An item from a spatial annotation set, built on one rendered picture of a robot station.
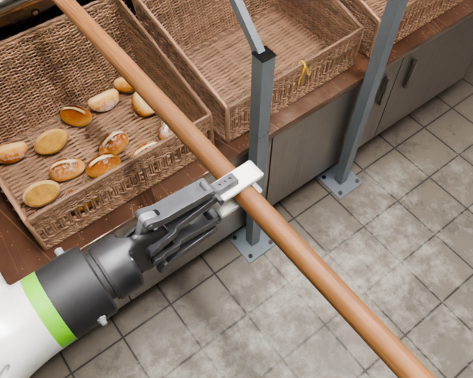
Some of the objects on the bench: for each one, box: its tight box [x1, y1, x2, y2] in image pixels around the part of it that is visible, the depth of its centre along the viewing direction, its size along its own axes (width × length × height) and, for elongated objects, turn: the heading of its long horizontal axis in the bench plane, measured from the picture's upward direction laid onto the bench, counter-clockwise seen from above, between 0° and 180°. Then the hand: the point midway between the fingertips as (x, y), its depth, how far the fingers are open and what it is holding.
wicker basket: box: [0, 0, 215, 251], centre depth 133 cm, size 49×56×28 cm
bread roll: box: [88, 89, 119, 112], centre depth 149 cm, size 6×10×7 cm
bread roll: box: [114, 77, 135, 93], centre depth 153 cm, size 6×10×7 cm
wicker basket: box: [131, 0, 365, 143], centre depth 153 cm, size 49×56×28 cm
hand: (236, 189), depth 64 cm, fingers closed on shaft, 3 cm apart
